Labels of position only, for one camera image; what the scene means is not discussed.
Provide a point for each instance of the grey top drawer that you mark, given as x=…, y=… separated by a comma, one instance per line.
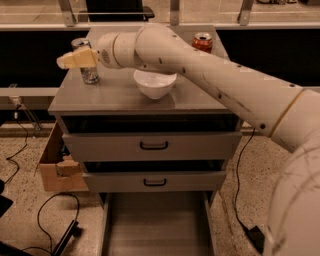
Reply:
x=116, y=147

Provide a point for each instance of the grey open bottom drawer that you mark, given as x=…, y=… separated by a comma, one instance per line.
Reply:
x=157, y=224

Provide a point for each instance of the red coca-cola can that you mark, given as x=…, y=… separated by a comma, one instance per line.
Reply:
x=203, y=41

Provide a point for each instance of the grey middle drawer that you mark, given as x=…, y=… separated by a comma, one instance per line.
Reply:
x=118, y=182

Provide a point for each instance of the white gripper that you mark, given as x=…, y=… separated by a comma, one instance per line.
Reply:
x=104, y=51

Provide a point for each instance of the brown cardboard box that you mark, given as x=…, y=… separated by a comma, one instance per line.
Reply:
x=59, y=172

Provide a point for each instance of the silver blue redbull can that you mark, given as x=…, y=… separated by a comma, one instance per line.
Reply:
x=89, y=74

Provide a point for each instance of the grey drawer cabinet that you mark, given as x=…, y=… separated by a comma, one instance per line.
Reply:
x=116, y=105

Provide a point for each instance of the black stand leg left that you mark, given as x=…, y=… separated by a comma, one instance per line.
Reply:
x=72, y=231

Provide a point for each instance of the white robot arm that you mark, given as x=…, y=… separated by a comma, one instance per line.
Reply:
x=287, y=114

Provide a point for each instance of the white ceramic bowl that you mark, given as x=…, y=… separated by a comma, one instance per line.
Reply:
x=154, y=85

